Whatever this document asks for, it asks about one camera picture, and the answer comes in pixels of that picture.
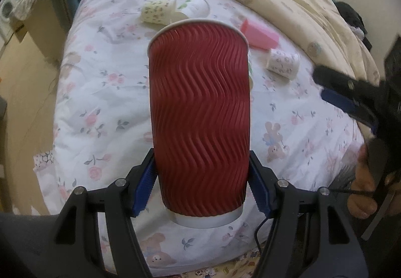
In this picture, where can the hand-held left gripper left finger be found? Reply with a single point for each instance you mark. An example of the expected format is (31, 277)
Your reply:
(144, 182)

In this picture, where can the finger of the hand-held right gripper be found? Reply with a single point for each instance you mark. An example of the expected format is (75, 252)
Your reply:
(341, 93)

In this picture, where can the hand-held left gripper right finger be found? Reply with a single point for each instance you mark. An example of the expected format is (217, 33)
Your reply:
(259, 185)

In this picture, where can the red ribbed paper cup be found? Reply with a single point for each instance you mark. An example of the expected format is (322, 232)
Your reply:
(200, 121)

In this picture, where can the small floral white paper cup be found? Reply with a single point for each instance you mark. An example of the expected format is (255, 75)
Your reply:
(283, 63)

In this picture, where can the pink paper cup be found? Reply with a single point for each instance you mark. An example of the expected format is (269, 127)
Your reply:
(259, 34)

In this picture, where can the white leaf print paper cup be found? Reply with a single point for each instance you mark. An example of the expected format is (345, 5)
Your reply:
(195, 7)

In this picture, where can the floral yellow paper cup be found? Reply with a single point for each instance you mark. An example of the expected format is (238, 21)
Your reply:
(159, 11)

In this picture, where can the person's right hand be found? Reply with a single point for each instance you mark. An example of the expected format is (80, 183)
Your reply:
(363, 184)

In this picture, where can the dark plush toy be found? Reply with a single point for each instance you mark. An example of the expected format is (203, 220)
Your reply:
(352, 19)

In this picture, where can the white floral bed sheet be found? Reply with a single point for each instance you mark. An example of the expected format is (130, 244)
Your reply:
(103, 102)

